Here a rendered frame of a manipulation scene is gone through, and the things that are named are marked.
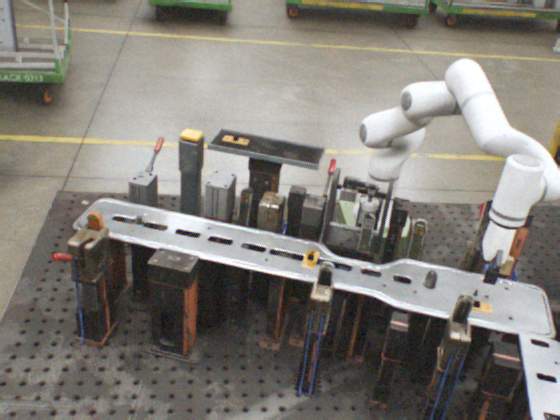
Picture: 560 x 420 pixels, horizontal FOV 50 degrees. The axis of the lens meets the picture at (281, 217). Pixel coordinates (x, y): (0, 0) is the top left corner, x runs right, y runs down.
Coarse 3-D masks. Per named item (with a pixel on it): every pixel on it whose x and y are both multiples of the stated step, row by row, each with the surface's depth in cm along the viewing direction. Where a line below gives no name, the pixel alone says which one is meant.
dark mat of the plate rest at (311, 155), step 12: (228, 132) 202; (216, 144) 194; (228, 144) 195; (240, 144) 196; (252, 144) 196; (264, 144) 197; (276, 144) 198; (288, 144) 199; (276, 156) 191; (288, 156) 191; (300, 156) 192; (312, 156) 193
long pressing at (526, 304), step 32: (128, 224) 179; (160, 224) 181; (192, 224) 182; (224, 224) 183; (224, 256) 170; (256, 256) 171; (320, 256) 174; (352, 288) 164; (384, 288) 164; (416, 288) 166; (448, 288) 167; (480, 288) 168; (512, 288) 170; (480, 320) 157; (512, 320) 158; (544, 320) 159
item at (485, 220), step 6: (486, 198) 169; (486, 204) 168; (486, 210) 169; (486, 216) 170; (480, 222) 170; (486, 222) 171; (480, 228) 171; (486, 228) 171; (480, 234) 172; (474, 240) 174; (480, 240) 173; (474, 246) 173; (474, 252) 174
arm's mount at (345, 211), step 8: (344, 208) 238; (352, 208) 238; (344, 216) 233; (352, 216) 234; (352, 224) 229; (408, 224) 231; (384, 232) 226; (384, 240) 224; (400, 248) 227; (376, 256) 228; (400, 256) 229
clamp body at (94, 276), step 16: (80, 240) 160; (96, 240) 161; (80, 256) 161; (96, 256) 162; (80, 272) 163; (96, 272) 164; (96, 288) 172; (80, 304) 173; (96, 304) 171; (112, 304) 179; (80, 320) 174; (96, 320) 172; (112, 320) 182; (80, 336) 177; (96, 336) 176
